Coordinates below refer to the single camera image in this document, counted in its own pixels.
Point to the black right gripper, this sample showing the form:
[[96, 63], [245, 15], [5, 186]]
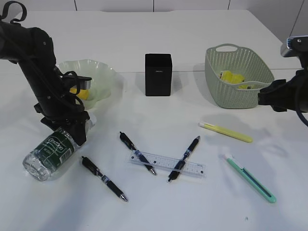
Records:
[[282, 95]]

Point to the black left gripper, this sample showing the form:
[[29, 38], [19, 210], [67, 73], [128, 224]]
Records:
[[56, 100]]

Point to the yellow pear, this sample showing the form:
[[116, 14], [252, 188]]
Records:
[[83, 94]]

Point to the clear plastic water bottle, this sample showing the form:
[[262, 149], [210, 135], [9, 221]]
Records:
[[55, 150]]

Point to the yellow waste paper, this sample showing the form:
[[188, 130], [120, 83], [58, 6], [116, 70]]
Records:
[[232, 78]]

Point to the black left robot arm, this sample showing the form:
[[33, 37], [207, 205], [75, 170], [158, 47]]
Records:
[[30, 48]]

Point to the black pen left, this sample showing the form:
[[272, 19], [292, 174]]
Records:
[[89, 165]]

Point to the black pen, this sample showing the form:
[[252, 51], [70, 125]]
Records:
[[125, 139], [181, 163], [89, 165]]

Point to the green plastic woven basket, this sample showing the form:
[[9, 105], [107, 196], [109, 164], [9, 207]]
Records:
[[238, 60]]

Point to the black pen middle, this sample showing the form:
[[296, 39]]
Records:
[[125, 139]]

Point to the green ruffled glass plate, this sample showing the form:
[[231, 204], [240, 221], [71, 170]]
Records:
[[102, 78]]

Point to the yellow utility knife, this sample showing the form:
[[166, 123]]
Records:
[[227, 132]]

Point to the teal utility knife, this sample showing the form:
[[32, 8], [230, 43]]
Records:
[[250, 178]]

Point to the clear plastic ruler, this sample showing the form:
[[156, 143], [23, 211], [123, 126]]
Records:
[[168, 163]]

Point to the black square pen holder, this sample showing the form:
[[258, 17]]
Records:
[[158, 74]]

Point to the black pen right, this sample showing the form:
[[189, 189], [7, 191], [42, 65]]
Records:
[[181, 163]]

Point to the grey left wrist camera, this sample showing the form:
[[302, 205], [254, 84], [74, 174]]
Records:
[[83, 83]]

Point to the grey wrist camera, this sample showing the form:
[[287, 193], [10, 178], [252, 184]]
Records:
[[83, 83], [294, 46]]

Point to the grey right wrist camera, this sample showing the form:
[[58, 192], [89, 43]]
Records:
[[294, 46]]

